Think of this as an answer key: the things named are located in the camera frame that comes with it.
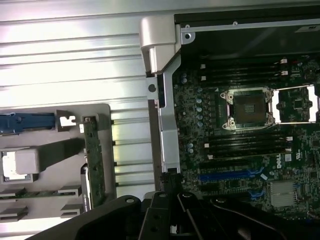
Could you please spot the grey plastic parts rack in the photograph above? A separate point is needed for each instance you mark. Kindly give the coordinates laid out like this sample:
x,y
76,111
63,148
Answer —
x,y
50,182

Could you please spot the silver chipset heatsink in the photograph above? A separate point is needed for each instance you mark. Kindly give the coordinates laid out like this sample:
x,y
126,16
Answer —
x,y
282,194

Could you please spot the CPU socket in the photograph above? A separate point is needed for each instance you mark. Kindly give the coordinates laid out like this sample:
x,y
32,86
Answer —
x,y
248,108

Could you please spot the black RAM slot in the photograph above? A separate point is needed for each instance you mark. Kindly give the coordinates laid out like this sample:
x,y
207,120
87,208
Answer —
x,y
245,62
247,156
247,150
245,73
247,144
247,137
245,67
245,78

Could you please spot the green Dell motherboard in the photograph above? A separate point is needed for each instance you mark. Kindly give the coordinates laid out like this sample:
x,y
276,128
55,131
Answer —
x,y
190,105

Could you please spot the black expansion slot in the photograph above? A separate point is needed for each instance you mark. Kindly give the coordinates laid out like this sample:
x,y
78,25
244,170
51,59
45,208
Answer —
x,y
225,190

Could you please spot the blue expansion slot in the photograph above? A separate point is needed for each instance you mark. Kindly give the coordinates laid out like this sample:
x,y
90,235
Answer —
x,y
222,176

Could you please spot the hard disk in blue caddy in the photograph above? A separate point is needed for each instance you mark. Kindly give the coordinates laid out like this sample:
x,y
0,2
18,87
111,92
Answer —
x,y
30,122

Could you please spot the silver CPU chip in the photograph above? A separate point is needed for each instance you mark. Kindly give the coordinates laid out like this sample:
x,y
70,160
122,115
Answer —
x,y
7,165

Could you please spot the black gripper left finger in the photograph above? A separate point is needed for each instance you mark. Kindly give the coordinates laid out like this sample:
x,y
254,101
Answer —
x,y
155,217

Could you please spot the open black PC case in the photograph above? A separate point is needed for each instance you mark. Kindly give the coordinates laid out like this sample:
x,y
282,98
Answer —
x,y
170,125

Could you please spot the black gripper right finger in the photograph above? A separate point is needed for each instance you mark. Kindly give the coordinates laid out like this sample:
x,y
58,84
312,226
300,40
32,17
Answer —
x,y
187,220

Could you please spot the silver socket cover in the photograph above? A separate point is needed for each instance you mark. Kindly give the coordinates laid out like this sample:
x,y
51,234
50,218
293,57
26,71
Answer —
x,y
295,105

